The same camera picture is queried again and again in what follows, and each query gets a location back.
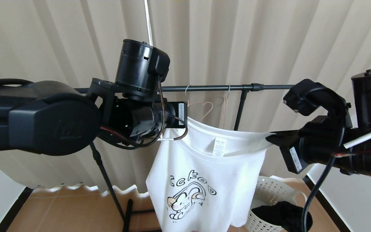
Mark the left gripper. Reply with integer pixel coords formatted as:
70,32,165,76
111,98,188,147

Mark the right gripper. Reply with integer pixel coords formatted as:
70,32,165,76
281,116,371,181

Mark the pink clothes hanger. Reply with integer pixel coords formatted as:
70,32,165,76
219,85,232,130
185,85,214,122

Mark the white printed t-shirt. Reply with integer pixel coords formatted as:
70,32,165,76
146,117,275,232

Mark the white laundry basket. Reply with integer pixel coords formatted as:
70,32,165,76
244,176,309,232

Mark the black clothes rack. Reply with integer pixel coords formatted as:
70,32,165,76
74,83,295,232

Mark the black garment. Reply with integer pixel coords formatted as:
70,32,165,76
252,201,313,232

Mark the white curtain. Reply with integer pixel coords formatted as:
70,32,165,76
0,0,371,194

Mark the black cable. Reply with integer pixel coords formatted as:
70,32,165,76
301,106,347,232

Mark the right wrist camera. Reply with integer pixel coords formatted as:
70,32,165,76
283,79,351,120

